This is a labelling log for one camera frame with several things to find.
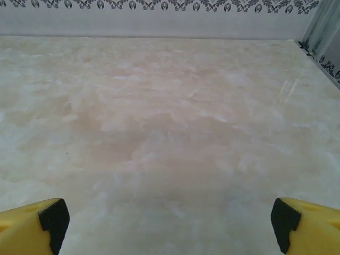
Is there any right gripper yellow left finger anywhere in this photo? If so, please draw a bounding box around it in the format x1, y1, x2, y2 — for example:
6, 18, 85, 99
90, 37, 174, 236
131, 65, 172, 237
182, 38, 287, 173
0, 198, 70, 255

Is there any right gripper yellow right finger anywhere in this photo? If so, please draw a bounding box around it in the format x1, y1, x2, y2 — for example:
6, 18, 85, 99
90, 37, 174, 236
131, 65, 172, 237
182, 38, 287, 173
270, 197, 340, 255

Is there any aluminium frame post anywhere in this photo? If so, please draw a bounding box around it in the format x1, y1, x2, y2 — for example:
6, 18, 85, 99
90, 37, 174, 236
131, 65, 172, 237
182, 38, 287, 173
301, 0, 340, 58

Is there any aluminium back rail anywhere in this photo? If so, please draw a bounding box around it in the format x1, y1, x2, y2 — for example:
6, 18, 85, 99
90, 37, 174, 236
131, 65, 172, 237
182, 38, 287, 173
0, 33, 303, 40

